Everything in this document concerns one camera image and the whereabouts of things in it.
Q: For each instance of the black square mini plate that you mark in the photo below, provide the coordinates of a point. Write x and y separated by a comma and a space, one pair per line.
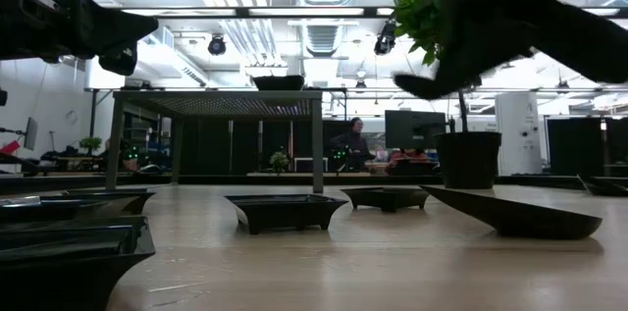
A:
387, 198
64, 272
49, 210
284, 213

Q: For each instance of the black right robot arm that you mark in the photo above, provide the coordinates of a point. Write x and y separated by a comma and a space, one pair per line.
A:
589, 46

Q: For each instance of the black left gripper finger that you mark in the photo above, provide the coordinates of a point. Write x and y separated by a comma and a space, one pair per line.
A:
122, 29

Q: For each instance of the black computer monitor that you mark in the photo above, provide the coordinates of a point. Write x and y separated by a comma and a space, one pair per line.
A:
414, 129

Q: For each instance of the black plant pot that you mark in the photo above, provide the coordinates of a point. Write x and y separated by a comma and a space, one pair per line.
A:
468, 161

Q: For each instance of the red object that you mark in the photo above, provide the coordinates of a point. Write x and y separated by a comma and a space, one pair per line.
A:
10, 146

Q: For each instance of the person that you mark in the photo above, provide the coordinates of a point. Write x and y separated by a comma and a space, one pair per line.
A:
355, 146
407, 156

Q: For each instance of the small grey monitor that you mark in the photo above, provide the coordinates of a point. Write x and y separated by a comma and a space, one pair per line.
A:
30, 133

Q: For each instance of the white cylindrical tank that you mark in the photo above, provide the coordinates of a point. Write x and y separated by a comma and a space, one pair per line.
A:
518, 134

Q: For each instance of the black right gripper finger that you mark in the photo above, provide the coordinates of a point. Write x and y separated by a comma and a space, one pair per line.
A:
463, 63

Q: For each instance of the black aluminium cross rail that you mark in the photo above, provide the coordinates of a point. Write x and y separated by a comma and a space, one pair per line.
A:
221, 179

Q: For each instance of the black partition panel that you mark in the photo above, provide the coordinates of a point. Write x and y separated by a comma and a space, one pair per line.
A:
576, 146
245, 146

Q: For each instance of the black fluted square dish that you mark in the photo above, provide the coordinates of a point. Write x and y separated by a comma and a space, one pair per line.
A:
278, 83

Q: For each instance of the black overhead frame beam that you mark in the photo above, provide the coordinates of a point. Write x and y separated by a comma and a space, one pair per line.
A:
240, 12

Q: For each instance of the grey perforated metal shelf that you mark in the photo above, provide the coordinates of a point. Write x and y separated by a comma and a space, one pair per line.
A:
221, 96

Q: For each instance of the small green potted plant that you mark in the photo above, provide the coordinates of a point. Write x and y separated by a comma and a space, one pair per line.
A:
90, 143
278, 160

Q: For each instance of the black ceiling spotlight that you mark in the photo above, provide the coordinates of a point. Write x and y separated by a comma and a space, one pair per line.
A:
217, 45
386, 38

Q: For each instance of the green leafy plant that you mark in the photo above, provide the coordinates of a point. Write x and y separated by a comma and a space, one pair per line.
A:
417, 21

